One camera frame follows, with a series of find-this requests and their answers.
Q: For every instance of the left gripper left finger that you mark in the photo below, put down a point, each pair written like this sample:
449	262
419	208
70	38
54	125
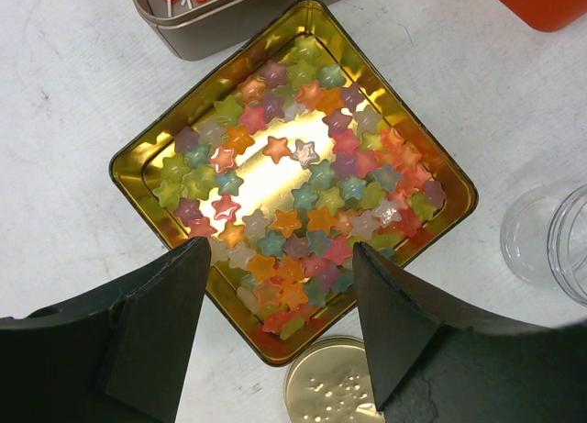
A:
117	353

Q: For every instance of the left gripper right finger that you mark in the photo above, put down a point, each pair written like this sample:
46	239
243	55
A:
435	358

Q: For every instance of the gold tin with star candies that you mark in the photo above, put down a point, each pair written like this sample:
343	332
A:
283	158

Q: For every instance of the beige tin with lollipops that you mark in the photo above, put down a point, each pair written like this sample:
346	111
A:
193	30

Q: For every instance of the gold jar lid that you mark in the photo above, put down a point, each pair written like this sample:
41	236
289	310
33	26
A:
330	382

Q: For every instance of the clear glass jar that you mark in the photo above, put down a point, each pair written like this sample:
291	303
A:
543	238

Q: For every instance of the orange tray with lollipops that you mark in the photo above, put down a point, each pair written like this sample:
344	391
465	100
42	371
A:
547	15

